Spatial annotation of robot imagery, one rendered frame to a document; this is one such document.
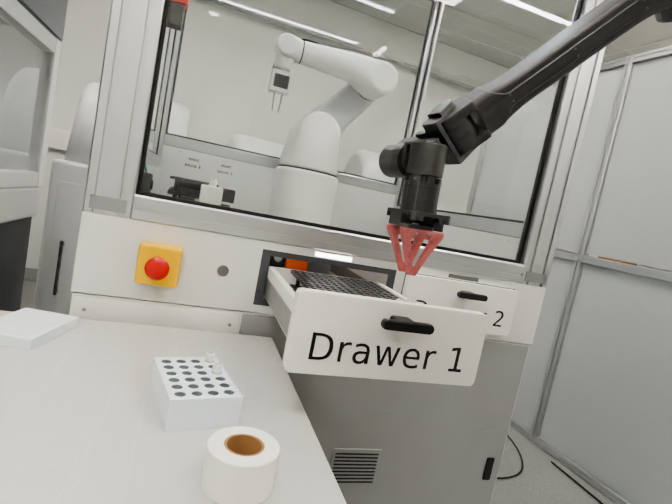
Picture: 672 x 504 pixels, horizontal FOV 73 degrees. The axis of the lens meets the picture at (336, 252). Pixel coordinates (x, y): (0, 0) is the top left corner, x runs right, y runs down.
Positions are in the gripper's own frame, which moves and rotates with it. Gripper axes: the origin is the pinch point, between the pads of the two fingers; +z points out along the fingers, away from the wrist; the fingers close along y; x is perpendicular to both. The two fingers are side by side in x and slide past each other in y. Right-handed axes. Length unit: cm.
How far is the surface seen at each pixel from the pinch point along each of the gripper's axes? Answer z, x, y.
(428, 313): 4.6, -0.5, 10.1
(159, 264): 6.4, -38.3, -15.5
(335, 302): 4.2, -14.3, 10.4
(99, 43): -100, -126, -335
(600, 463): 91, 155, -88
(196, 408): 16.7, -30.1, 15.3
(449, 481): 54, 33, -25
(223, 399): 15.9, -27.2, 14.6
